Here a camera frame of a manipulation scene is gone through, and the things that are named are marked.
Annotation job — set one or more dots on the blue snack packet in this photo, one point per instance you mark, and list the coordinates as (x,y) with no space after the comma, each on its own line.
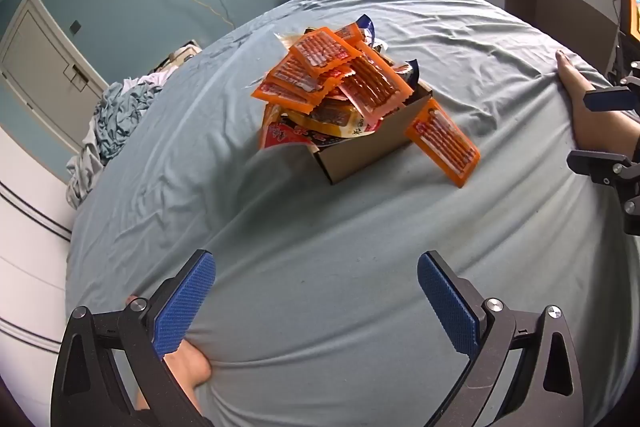
(411,69)
(368,26)

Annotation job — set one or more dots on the white wardrobe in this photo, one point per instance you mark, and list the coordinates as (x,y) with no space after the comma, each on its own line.
(25,257)

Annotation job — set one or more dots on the large clear spicy strip packet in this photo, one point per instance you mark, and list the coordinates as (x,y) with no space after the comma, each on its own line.
(300,133)

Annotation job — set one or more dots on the white door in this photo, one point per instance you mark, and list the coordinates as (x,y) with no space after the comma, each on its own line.
(45,57)

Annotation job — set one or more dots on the heap of crumpled clothes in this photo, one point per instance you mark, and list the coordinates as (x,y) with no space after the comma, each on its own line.
(120,117)

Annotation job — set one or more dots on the orange spicy stick packet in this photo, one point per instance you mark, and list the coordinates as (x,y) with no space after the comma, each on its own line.
(442,142)

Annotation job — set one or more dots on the person's right leg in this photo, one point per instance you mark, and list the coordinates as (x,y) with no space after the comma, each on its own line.
(595,117)

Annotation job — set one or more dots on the bed with grey-blue sheet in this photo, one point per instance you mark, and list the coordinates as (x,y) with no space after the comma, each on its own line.
(350,232)

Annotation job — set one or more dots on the brown cardboard box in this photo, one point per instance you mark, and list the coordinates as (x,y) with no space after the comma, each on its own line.
(360,157)

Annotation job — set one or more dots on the pile of orange snack packets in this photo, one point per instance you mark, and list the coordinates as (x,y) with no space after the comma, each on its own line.
(320,52)

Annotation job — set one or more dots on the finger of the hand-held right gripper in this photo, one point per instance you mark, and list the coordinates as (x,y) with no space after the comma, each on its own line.
(595,164)
(607,100)

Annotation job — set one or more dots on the orange object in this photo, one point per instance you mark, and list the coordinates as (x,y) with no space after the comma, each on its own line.
(631,12)

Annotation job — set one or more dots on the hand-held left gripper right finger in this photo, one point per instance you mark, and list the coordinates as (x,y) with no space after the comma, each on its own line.
(450,307)

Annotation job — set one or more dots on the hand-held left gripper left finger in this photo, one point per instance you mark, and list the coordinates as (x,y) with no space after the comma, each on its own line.
(182,307)

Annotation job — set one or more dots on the person's foot at bottom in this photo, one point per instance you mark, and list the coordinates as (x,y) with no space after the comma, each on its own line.
(187,369)

